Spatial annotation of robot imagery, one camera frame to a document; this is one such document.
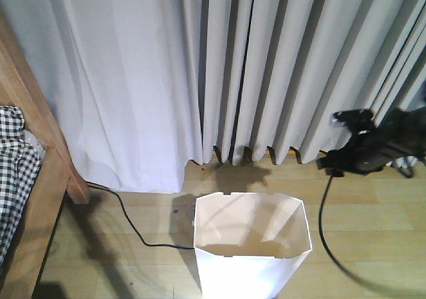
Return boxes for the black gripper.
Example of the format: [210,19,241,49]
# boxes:
[316,131,396,174]

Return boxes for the white trash bin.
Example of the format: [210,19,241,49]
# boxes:
[194,192,312,298]

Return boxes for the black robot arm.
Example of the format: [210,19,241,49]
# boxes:
[316,107,425,176]

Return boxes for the grey curtain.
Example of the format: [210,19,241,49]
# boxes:
[1,0,425,192]

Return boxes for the checkered black white bedding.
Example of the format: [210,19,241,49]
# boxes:
[1,106,41,262]

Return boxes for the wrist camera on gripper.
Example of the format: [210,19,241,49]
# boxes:
[332,109,375,135]

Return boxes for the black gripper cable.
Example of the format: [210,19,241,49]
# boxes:
[318,174,426,295]

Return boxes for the black floor cord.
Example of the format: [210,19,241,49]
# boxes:
[86,182,194,250]

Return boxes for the wooden bed frame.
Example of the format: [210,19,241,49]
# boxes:
[1,16,90,298]

